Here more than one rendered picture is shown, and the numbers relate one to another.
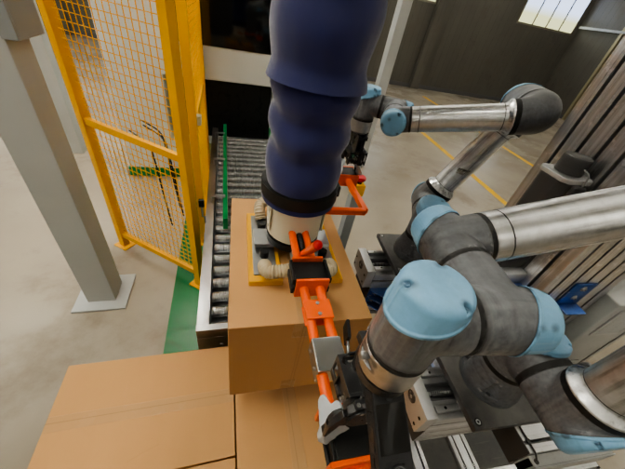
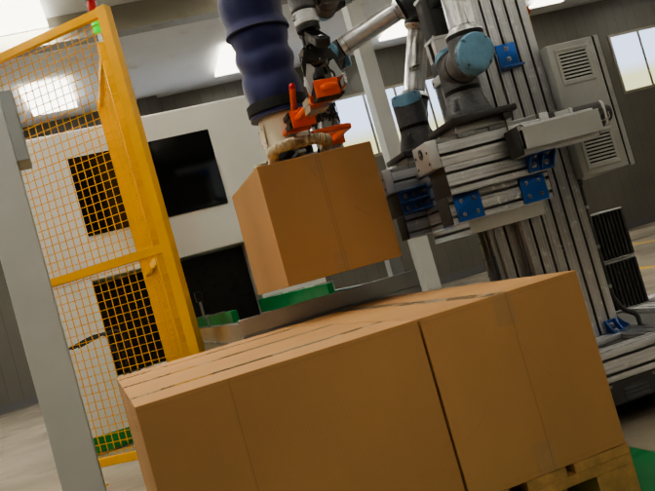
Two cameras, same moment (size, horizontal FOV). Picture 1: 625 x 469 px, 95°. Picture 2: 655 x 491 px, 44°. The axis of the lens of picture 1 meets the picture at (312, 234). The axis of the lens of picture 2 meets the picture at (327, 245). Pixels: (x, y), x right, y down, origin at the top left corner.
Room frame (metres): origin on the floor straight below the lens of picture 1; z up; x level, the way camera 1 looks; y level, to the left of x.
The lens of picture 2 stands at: (-2.19, -0.14, 0.69)
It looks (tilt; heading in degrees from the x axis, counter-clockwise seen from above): 2 degrees up; 3
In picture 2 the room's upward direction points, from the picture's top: 16 degrees counter-clockwise
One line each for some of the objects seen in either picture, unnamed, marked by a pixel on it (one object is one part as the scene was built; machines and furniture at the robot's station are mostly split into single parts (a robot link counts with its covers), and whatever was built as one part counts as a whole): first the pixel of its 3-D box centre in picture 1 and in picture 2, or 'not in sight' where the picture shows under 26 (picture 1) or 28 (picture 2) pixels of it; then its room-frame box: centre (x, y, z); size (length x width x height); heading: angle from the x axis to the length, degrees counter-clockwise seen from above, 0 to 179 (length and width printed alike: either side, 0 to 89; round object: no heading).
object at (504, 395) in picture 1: (498, 368); (466, 103); (0.43, -0.54, 1.09); 0.15 x 0.15 x 0.10
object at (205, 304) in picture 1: (212, 197); (207, 346); (1.74, 0.79, 0.50); 2.31 x 0.05 x 0.19; 21
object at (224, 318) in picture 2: (219, 163); (204, 323); (2.09, 0.86, 0.60); 1.60 x 0.11 x 0.09; 21
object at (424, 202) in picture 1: (429, 217); (408, 108); (0.91, -0.40, 1.20); 0.13 x 0.12 x 0.14; 172
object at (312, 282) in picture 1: (309, 275); (300, 120); (0.51, -0.01, 1.20); 0.10 x 0.08 x 0.06; 109
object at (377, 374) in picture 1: (389, 355); (305, 20); (0.19, -0.12, 1.43); 0.08 x 0.08 x 0.05
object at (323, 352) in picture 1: (327, 358); (315, 104); (0.30, -0.08, 1.20); 0.07 x 0.07 x 0.04; 19
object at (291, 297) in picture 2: not in sight; (296, 297); (2.28, 0.36, 0.60); 1.60 x 0.11 x 0.09; 21
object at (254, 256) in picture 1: (262, 241); not in sight; (0.71, 0.16, 1.10); 0.34 x 0.10 x 0.05; 19
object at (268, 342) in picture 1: (284, 285); (309, 223); (0.74, 0.07, 0.87); 0.60 x 0.40 x 0.40; 19
